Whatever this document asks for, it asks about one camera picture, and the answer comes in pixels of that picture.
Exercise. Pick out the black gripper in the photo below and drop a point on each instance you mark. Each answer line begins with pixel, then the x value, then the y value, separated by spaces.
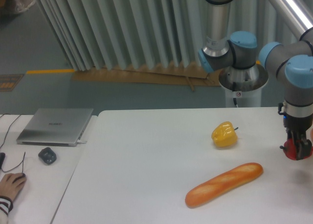
pixel 298 119

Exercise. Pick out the red bell pepper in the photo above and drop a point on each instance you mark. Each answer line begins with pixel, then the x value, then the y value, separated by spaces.
pixel 288 148

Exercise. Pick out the black computer mouse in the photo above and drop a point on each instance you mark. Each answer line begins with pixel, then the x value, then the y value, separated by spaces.
pixel 19 180

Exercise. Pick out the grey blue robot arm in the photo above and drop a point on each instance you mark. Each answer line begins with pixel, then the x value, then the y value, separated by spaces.
pixel 292 65

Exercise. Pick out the striped sleeve forearm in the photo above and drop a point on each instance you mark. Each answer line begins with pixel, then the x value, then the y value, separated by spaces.
pixel 6 205

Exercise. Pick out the person's hand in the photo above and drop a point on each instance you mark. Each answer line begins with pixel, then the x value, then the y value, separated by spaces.
pixel 7 188

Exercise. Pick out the orange object at edge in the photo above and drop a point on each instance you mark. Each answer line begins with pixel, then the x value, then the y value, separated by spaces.
pixel 311 134

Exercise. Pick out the yellow bell pepper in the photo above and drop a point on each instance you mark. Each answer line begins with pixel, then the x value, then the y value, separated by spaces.
pixel 224 135

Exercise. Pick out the orange baguette bread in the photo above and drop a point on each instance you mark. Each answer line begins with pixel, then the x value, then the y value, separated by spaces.
pixel 222 184

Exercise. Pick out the brown cardboard sheet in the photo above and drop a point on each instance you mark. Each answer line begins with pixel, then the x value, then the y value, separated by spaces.
pixel 124 76

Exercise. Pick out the folded white partition screen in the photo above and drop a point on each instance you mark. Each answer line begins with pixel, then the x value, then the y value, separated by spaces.
pixel 130 34

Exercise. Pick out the silver closed laptop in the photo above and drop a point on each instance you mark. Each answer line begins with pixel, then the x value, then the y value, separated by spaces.
pixel 56 127

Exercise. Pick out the dark grey small device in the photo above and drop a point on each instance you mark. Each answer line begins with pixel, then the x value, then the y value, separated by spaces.
pixel 47 155

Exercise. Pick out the black pen-like object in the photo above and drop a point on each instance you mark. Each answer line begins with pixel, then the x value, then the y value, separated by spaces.
pixel 2 158

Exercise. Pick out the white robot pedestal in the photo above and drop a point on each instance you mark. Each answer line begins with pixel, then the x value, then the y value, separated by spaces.
pixel 242 92

